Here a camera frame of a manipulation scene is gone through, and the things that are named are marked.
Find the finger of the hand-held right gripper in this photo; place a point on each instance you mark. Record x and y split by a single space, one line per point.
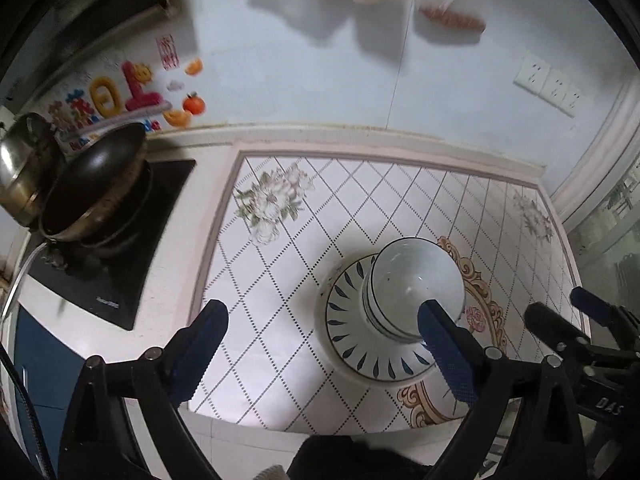
592 305
550 322

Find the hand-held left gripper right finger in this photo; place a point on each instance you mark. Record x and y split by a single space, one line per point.
445 355

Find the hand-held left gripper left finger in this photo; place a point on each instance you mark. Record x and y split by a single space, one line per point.
197 355

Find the white plate blue leaf pattern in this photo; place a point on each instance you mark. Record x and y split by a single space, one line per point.
350 330

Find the white plate pink flowers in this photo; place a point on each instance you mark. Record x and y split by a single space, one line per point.
323 294

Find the black induction cooktop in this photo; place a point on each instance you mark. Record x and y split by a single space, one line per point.
120 260

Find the person's dark clothing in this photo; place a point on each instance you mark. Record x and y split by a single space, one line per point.
360 460

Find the blue cabinet door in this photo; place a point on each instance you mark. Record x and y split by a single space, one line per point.
45 375

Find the black frying pan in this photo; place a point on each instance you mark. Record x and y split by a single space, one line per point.
95 180

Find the steel kettle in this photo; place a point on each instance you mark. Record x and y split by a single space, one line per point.
22 165

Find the dark range hood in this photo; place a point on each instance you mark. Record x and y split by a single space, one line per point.
70 5

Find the white window frame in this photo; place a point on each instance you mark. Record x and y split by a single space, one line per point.
600 160

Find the white wall outlet panel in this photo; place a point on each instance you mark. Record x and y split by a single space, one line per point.
550 85

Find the colourful wall sticker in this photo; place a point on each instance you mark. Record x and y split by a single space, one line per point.
107 95

